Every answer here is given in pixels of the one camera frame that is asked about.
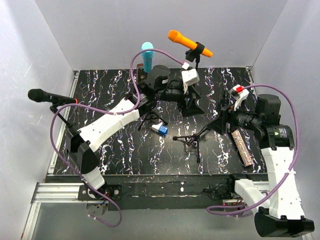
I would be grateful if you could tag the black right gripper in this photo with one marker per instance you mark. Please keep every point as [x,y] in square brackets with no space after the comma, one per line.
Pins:
[229,120]

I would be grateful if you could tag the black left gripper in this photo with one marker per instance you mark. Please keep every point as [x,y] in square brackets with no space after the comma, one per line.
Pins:
[191,108]

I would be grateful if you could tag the black shock mount tripod stand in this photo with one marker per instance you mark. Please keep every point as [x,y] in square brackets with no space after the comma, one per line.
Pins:
[194,140]

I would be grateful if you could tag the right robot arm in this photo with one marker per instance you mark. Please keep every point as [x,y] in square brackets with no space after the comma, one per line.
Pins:
[279,213]

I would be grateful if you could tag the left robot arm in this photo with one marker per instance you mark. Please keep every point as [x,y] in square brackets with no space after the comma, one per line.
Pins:
[153,86]

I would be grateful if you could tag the black tripod stand blue mic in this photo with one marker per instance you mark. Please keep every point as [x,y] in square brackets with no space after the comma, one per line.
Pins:
[151,116]

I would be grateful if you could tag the black round base mic stand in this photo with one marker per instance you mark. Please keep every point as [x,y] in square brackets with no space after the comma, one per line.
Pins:
[195,54]

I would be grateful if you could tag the blue microphone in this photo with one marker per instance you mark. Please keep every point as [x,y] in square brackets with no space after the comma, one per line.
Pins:
[147,56]

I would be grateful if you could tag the black microphone orange tip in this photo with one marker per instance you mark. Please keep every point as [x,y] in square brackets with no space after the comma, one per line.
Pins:
[38,95]

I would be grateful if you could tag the blue white toy block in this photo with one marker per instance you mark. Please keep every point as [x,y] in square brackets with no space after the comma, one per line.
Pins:
[160,128]

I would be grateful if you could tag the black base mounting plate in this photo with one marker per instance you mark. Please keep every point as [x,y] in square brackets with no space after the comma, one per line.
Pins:
[158,192]

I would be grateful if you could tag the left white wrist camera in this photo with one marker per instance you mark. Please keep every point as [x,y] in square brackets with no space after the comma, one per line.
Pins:
[189,77]

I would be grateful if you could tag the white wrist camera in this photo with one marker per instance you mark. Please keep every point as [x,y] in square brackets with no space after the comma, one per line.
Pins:
[239,94]
[189,77]

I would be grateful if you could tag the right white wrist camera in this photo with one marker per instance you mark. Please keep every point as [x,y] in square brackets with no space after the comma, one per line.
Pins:
[239,94]

